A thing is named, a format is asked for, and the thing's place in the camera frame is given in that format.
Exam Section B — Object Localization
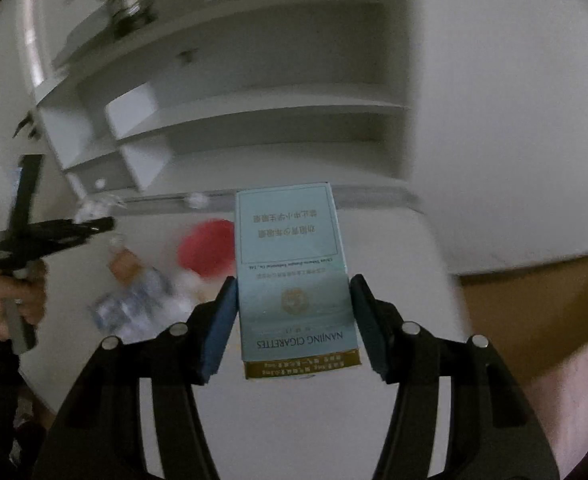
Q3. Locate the green white cigarette box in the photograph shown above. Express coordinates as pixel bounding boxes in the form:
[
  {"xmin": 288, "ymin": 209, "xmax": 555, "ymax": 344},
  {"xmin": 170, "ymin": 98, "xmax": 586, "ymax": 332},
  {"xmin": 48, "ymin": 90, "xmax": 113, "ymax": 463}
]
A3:
[{"xmin": 234, "ymin": 183, "xmax": 361, "ymax": 379}]

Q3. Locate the red round wrapper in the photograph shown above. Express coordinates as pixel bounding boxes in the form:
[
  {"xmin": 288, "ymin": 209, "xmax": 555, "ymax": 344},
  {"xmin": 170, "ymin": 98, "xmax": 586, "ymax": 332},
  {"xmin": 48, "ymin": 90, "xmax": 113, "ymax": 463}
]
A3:
[{"xmin": 177, "ymin": 219, "xmax": 235, "ymax": 278}]

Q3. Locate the blue white snack packet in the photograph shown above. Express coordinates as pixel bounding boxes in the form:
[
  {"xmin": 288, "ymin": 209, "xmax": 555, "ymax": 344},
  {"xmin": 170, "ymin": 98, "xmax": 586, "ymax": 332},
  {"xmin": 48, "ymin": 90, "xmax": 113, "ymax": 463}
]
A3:
[{"xmin": 90, "ymin": 248, "xmax": 203, "ymax": 344}]

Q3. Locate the person left hand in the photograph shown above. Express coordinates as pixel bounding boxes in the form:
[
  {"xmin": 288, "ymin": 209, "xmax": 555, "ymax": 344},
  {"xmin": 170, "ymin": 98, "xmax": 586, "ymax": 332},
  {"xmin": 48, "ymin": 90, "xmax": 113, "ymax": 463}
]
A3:
[{"xmin": 0, "ymin": 260, "xmax": 47, "ymax": 341}]

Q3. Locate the pink bed mattress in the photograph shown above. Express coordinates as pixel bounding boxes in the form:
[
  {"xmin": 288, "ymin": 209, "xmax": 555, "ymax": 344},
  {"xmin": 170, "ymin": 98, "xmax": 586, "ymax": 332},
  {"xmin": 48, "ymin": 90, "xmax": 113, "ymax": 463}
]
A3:
[{"xmin": 525, "ymin": 344, "xmax": 588, "ymax": 479}]

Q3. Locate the white desk hutch shelf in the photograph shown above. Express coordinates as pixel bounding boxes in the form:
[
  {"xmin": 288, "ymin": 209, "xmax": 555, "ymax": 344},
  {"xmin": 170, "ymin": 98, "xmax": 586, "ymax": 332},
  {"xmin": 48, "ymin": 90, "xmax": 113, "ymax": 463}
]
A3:
[{"xmin": 34, "ymin": 0, "xmax": 415, "ymax": 200}]

